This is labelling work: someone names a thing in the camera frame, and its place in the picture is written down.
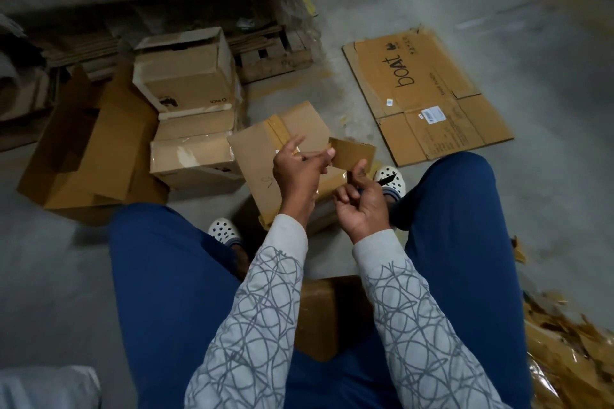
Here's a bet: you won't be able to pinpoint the person's right hand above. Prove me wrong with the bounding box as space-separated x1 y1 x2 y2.
333 157 393 246

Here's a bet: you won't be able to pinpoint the person's left hand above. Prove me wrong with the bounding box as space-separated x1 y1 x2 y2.
271 134 338 228

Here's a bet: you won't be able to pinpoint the small cardboard box being taped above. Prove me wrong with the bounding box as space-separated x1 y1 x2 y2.
148 101 247 193
226 100 350 233

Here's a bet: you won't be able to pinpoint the brown packing tape roll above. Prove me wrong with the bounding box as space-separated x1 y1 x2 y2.
328 136 378 181

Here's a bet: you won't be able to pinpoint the brown cardboard sheet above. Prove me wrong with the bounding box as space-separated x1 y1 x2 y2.
342 25 516 169

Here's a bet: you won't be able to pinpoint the cardboard box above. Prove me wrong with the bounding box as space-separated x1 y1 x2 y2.
130 25 242 116

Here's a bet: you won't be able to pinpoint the large black-label cardboard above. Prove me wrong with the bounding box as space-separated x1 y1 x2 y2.
15 57 173 227

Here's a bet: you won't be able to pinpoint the person's left forearm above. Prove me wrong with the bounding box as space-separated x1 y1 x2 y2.
182 213 310 409

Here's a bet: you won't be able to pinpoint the person's right forearm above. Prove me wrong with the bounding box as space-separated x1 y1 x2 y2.
351 228 512 409

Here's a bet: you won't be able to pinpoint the person's right white clog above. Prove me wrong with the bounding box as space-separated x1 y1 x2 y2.
373 165 408 205

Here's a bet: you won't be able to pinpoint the person's white clog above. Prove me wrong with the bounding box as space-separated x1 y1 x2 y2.
207 216 251 277
373 165 408 205

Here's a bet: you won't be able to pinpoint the person's left white clog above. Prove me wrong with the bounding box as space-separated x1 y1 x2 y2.
207 216 251 277

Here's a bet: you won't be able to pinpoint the person's blue trousers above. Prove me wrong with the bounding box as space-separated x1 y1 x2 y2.
107 151 535 409

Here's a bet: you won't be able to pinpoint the crumpled brown tape scraps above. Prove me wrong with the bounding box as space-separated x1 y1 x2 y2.
519 289 614 409

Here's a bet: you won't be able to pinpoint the brown plastic-wrapped stool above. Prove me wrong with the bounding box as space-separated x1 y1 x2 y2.
292 275 376 364

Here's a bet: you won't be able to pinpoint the wooden pallet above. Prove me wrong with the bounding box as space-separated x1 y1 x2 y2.
0 20 319 154

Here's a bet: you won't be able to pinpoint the green white wrapper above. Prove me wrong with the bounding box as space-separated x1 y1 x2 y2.
235 15 262 34

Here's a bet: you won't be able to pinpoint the pile of grey sacks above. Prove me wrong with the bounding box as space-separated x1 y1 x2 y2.
0 11 59 127

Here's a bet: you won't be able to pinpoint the white woven sack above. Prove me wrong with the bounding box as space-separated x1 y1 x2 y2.
0 364 104 409

